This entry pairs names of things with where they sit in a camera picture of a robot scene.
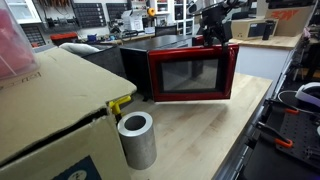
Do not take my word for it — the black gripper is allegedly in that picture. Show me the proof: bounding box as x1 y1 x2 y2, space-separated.
199 3 232 55

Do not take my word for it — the red microwave door with handle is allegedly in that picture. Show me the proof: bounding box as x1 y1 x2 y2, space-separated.
147 44 240 103

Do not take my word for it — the white open shelf unit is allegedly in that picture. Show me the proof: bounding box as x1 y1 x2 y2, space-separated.
149 0 198 36

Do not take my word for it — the beige device box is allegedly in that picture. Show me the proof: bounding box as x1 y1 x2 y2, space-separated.
230 18 279 41

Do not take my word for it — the white-sided wooden table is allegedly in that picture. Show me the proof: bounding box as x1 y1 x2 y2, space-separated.
229 33 303 99

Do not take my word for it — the black chair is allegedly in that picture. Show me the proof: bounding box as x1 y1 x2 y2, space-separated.
154 24 178 38

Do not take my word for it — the black tumbler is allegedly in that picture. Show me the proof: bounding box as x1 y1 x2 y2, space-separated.
262 20 276 41

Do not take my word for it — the wooden workbench with shelves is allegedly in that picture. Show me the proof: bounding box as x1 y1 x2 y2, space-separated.
78 31 158 47

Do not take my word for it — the cardboard box with orange print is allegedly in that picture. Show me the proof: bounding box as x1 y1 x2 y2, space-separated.
256 4 316 38

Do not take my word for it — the small white cardboard box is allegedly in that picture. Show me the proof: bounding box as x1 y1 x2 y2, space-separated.
120 9 144 33

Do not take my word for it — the white VR headset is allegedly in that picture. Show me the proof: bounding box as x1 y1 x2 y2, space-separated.
294 82 320 109

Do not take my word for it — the black crate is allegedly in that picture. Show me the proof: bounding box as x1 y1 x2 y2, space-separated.
81 44 128 80

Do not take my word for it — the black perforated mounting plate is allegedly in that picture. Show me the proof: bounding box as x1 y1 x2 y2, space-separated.
274 106 320 169

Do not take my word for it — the aluminium cylinder tube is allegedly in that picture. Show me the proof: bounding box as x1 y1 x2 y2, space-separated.
117 111 158 171

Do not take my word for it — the white bag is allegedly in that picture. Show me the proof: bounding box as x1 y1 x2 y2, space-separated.
59 42 101 57

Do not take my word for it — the red toolbox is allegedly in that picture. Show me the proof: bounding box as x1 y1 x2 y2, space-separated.
49 32 79 46

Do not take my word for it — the large brown cardboard box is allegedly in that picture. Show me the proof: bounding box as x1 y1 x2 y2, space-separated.
0 47 138 180

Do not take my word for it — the dark small parts drawer organiser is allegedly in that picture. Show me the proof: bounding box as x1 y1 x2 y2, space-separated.
19 24 47 49

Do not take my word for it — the pink translucent plastic container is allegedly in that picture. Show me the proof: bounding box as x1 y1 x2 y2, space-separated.
0 8 41 82

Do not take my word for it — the white cable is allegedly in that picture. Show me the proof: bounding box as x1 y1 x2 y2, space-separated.
277 89 301 105

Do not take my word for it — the black clamp with orange handle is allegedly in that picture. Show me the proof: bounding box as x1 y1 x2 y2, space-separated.
266 99 301 116
255 121 295 149

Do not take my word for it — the dark wall parts bin panel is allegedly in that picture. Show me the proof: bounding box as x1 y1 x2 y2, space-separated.
105 2 133 22
71 2 108 29

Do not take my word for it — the white wall glass cabinet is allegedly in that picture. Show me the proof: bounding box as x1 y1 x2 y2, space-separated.
4 0 43 25

